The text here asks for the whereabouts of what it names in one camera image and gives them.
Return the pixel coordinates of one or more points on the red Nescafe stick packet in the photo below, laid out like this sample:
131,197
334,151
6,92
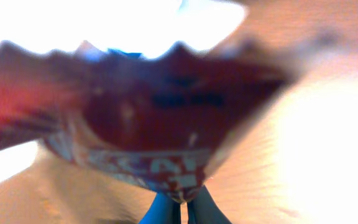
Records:
161,124

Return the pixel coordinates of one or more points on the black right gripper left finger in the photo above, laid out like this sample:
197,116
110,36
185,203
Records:
163,210

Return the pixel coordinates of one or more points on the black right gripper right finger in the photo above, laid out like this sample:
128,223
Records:
203,210

